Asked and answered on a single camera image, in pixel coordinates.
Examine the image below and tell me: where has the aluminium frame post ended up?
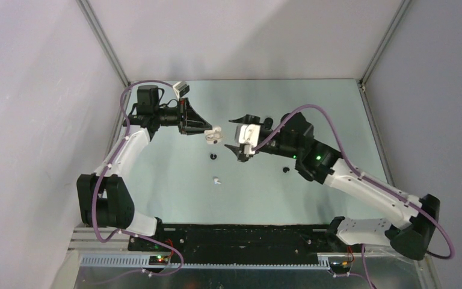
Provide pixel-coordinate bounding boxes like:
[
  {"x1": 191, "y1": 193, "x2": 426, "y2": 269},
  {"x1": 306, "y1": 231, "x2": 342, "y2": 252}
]
[
  {"x1": 76, "y1": 0, "x2": 131, "y2": 87},
  {"x1": 358, "y1": 0, "x2": 413, "y2": 92}
]

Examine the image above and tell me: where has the aluminium frame post right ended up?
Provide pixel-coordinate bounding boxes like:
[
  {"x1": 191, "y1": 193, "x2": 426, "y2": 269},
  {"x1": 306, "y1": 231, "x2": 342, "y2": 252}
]
[{"x1": 358, "y1": 0, "x2": 413, "y2": 92}]

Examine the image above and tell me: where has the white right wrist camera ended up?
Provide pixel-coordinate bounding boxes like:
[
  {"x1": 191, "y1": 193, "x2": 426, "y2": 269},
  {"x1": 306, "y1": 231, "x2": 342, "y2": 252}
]
[{"x1": 235, "y1": 124, "x2": 261, "y2": 156}]

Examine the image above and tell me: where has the aluminium frame post left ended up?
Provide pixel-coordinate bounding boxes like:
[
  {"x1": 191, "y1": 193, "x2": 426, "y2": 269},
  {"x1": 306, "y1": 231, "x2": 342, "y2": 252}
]
[{"x1": 76, "y1": 0, "x2": 131, "y2": 87}]

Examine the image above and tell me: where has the black cylindrical cap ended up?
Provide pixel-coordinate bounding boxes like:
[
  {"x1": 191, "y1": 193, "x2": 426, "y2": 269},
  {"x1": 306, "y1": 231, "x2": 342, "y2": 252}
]
[{"x1": 263, "y1": 117, "x2": 273, "y2": 130}]

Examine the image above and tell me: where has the aluminium front rail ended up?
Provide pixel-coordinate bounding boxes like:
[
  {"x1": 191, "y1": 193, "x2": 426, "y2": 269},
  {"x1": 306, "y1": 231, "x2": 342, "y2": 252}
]
[{"x1": 67, "y1": 227, "x2": 431, "y2": 272}]

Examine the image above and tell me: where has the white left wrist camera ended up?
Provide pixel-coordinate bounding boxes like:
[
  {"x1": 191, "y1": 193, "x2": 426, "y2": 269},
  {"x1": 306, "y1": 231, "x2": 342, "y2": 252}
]
[{"x1": 172, "y1": 81, "x2": 190, "y2": 99}]

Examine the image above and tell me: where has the left controller board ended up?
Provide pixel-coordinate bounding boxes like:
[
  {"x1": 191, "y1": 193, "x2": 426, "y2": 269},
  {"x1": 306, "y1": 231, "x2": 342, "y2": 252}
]
[{"x1": 149, "y1": 255, "x2": 170, "y2": 266}]

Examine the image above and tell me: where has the white earbud charging case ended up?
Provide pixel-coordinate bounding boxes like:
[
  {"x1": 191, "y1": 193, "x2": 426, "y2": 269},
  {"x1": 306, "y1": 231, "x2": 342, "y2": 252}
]
[{"x1": 204, "y1": 126, "x2": 223, "y2": 145}]

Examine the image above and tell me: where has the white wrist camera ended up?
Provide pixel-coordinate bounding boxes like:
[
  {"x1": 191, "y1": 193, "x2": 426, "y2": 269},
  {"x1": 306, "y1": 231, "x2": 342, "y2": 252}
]
[
  {"x1": 235, "y1": 124, "x2": 261, "y2": 156},
  {"x1": 172, "y1": 81, "x2": 190, "y2": 99}
]

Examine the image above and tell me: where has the right controller board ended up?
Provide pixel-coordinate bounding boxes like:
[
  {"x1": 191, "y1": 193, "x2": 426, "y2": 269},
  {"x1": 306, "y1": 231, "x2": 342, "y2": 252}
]
[{"x1": 330, "y1": 261, "x2": 354, "y2": 271}]

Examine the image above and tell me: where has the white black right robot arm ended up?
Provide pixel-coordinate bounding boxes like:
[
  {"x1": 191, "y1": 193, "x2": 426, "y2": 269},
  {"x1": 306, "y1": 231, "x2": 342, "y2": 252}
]
[{"x1": 227, "y1": 113, "x2": 440, "y2": 261}]

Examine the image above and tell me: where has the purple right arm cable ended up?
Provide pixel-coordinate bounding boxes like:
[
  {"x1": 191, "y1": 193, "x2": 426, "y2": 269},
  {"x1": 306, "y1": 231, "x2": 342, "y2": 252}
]
[{"x1": 253, "y1": 104, "x2": 456, "y2": 288}]

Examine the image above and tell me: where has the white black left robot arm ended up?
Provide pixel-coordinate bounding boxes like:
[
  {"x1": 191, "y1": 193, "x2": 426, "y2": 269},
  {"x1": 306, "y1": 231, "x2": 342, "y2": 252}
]
[{"x1": 76, "y1": 80, "x2": 220, "y2": 251}]

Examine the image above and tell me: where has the controller board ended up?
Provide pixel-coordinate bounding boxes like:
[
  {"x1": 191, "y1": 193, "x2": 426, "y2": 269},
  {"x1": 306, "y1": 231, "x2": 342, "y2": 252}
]
[
  {"x1": 330, "y1": 261, "x2": 354, "y2": 271},
  {"x1": 149, "y1": 255, "x2": 170, "y2": 266}
]

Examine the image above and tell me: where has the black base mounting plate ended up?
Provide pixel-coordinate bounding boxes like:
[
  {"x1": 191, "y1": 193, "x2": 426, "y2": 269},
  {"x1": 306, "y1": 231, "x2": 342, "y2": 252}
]
[{"x1": 128, "y1": 223, "x2": 360, "y2": 266}]

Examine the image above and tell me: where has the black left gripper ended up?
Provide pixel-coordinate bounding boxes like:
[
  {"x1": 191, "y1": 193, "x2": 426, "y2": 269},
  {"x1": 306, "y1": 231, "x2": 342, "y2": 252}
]
[{"x1": 153, "y1": 98, "x2": 211, "y2": 135}]

